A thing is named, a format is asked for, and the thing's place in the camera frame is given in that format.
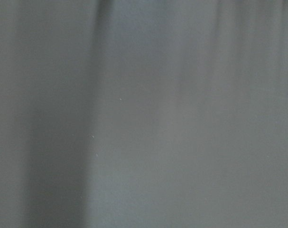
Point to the grey laptop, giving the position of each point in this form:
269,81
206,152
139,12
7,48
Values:
143,113

